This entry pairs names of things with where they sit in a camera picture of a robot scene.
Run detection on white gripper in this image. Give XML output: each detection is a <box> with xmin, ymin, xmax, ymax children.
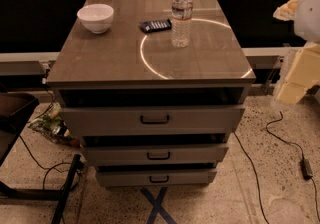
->
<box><xmin>276</xmin><ymin>42</ymin><xmax>320</xmax><ymax>104</ymax></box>

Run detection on grey top drawer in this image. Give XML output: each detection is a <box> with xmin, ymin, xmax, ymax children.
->
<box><xmin>62</xmin><ymin>105</ymin><xmax>244</xmax><ymax>137</ymax></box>

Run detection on grey drawer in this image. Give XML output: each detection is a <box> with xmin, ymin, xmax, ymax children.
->
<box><xmin>62</xmin><ymin>105</ymin><xmax>244</xmax><ymax>137</ymax></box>
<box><xmin>83</xmin><ymin>144</ymin><xmax>228</xmax><ymax>166</ymax></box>
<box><xmin>96</xmin><ymin>168</ymin><xmax>217</xmax><ymax>187</ymax></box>

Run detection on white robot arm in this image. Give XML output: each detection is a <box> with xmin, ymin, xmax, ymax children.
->
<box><xmin>273</xmin><ymin>0</ymin><xmax>320</xmax><ymax>105</ymax></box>

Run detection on grey drawer cabinet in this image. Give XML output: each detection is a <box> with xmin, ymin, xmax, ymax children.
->
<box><xmin>48</xmin><ymin>0</ymin><xmax>255</xmax><ymax>173</ymax></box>

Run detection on grey bottom drawer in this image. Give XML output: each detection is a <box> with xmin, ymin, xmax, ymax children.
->
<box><xmin>96</xmin><ymin>168</ymin><xmax>217</xmax><ymax>187</ymax></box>

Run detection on grey middle drawer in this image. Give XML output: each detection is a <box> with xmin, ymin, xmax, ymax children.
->
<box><xmin>83</xmin><ymin>144</ymin><xmax>228</xmax><ymax>166</ymax></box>

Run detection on clear plastic water bottle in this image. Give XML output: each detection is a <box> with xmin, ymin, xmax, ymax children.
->
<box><xmin>171</xmin><ymin>0</ymin><xmax>193</xmax><ymax>48</ymax></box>

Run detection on dark snack packet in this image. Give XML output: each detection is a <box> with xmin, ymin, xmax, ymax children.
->
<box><xmin>139</xmin><ymin>19</ymin><xmax>172</xmax><ymax>33</ymax></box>

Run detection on blue tape cross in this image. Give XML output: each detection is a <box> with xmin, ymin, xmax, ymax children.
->
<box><xmin>141</xmin><ymin>187</ymin><xmax>177</xmax><ymax>224</ymax></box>

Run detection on white ceramic bowl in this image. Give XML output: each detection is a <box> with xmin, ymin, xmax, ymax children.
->
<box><xmin>77</xmin><ymin>4</ymin><xmax>114</xmax><ymax>34</ymax></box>

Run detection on green snack bag pile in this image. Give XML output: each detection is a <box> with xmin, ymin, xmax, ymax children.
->
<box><xmin>28</xmin><ymin>102</ymin><xmax>80</xmax><ymax>148</ymax></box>

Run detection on black floor cable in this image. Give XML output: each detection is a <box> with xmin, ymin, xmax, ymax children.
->
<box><xmin>233</xmin><ymin>132</ymin><xmax>270</xmax><ymax>224</ymax></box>

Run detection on black cables at left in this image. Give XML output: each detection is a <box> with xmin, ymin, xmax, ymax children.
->
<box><xmin>18</xmin><ymin>134</ymin><xmax>83</xmax><ymax>192</ymax></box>

